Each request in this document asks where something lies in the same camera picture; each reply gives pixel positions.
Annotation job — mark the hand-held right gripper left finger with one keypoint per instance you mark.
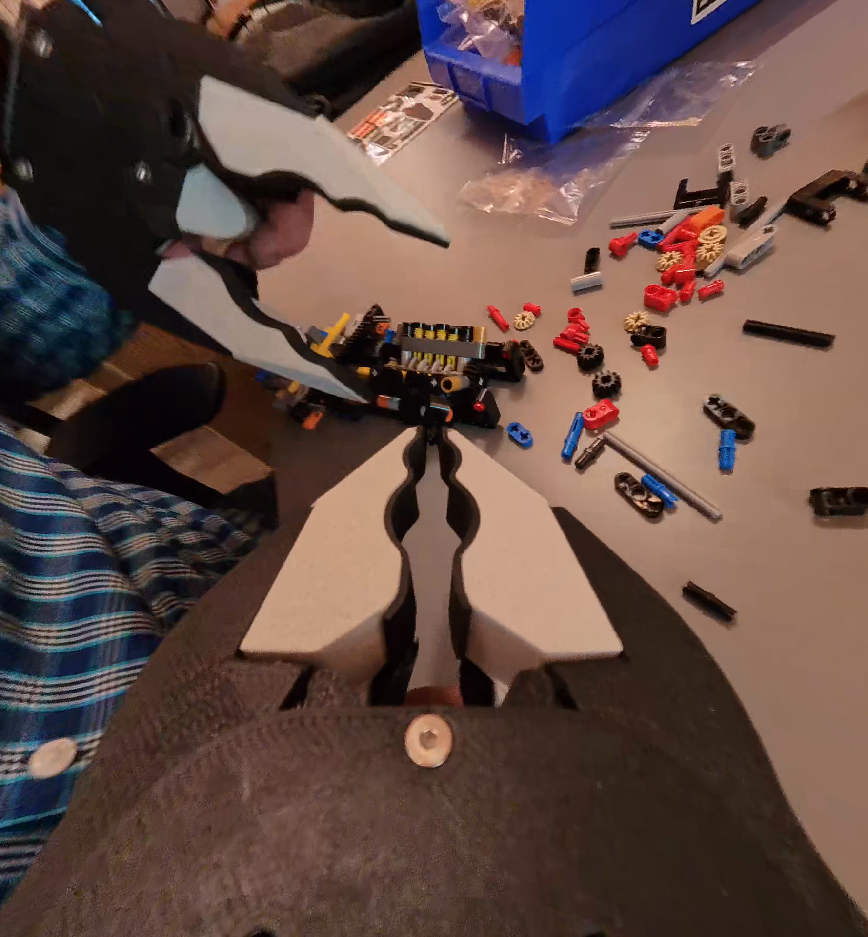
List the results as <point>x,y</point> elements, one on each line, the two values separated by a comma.
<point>331,585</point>

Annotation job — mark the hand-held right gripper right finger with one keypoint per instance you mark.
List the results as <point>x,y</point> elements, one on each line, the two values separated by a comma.
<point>536,585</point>

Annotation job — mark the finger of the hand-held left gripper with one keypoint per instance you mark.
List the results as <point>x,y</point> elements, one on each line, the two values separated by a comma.
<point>287,139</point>
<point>258,344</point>

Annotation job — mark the lego engine assembly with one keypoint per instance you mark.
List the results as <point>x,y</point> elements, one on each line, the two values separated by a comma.
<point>441,350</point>

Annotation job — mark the person's left forearm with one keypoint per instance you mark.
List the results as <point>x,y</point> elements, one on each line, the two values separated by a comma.
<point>31,307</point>

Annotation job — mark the short black lego pin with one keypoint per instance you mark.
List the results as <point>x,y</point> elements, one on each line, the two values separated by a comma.
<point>752,212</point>
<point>589,454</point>

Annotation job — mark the long blue lego pin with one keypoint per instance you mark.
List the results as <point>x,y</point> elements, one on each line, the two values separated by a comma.
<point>572,439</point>

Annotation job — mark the small blue lego connector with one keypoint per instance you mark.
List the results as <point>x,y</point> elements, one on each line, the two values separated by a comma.
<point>513,432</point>
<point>646,238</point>

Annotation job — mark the long grey lego axle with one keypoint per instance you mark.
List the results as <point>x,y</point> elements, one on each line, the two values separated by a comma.
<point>624,448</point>

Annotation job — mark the short black lego axle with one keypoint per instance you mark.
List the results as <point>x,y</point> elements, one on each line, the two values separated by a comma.
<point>708,600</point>

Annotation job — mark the black lego gear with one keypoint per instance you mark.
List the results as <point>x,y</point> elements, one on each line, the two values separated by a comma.
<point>600,392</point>
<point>584,362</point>

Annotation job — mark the clear bags of lego parts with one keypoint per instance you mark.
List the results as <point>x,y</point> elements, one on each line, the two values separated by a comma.
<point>478,29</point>

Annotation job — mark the red lego pin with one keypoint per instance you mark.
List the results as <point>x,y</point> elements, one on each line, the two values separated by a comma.
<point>650,356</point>
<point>498,317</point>

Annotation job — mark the red lego pin connector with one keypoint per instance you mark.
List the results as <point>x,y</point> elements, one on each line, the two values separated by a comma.
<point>573,337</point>

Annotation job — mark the tan lego gear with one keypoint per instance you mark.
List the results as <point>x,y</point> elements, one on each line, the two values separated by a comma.
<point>664,265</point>
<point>631,327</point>
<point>519,316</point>
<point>703,256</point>
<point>706,230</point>

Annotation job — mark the black lego connector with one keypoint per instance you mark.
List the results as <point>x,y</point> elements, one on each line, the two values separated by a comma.
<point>829,503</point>
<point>653,338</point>

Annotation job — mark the light grey lego connector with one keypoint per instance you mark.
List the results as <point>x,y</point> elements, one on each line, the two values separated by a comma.
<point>587,284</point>

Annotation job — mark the pile of red lego pins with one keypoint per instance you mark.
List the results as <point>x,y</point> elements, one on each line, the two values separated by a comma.
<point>659,299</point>

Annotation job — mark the orange lego piece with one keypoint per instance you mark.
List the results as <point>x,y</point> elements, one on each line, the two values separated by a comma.
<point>708,217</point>

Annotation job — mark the black lego fork piece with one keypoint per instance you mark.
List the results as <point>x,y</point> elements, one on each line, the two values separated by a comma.
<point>701,199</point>

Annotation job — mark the grey lego liftarm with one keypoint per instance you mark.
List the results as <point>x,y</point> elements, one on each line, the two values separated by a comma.
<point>721,157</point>
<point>734,205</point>

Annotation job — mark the black angled lego liftarm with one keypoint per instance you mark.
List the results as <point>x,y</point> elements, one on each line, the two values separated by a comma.
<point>807,197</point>

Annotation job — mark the person's left hand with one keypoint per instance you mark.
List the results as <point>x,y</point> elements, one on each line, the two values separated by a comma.
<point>284,234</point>

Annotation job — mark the sticker sheet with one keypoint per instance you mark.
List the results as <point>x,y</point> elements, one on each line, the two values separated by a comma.
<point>404,117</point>

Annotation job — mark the dark grey bag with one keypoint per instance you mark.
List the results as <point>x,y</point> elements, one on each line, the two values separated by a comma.
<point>360,44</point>

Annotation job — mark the black rounded object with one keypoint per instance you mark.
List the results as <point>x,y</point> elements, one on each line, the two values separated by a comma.
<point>155,410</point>

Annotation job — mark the blue plaid shirt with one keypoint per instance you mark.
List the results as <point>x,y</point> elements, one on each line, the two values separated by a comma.
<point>75,585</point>

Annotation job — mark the clear plastic bag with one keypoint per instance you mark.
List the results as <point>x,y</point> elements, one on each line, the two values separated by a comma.
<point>551,183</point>

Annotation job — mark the blue storage bin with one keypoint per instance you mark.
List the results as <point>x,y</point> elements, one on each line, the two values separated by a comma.
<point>587,66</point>

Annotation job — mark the light grey cross connector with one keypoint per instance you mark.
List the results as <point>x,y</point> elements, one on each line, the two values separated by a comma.
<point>741,258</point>

